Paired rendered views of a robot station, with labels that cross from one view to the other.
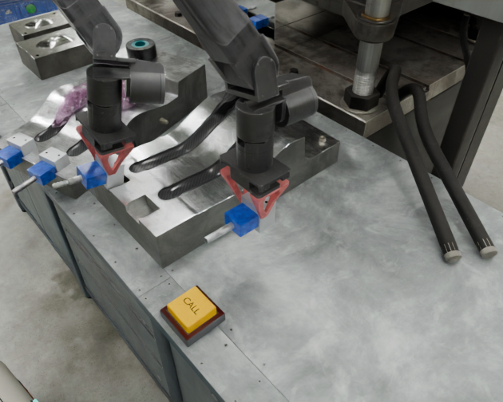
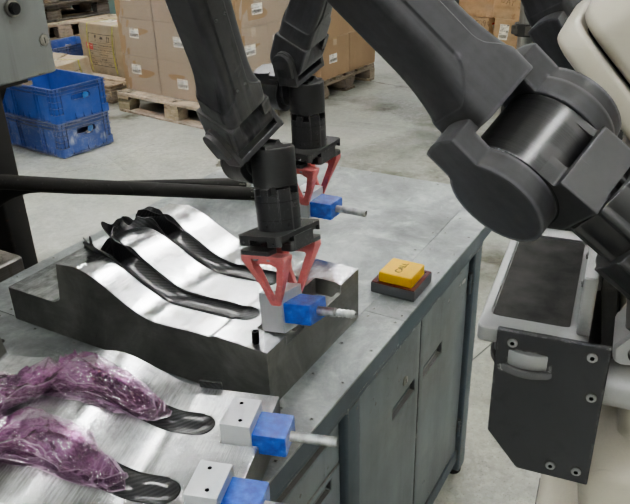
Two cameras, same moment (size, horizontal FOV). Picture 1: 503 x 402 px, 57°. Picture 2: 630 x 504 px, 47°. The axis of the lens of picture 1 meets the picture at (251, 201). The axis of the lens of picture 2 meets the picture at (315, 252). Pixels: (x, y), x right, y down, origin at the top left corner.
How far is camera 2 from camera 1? 1.43 m
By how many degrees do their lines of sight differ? 84
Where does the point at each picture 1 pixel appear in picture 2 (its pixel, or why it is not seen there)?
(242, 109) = (319, 82)
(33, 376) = not seen: outside the picture
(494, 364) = (346, 185)
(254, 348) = (405, 255)
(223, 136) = (167, 258)
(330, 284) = not seen: hidden behind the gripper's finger
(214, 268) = not seen: hidden behind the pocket
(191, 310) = (406, 266)
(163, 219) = (331, 271)
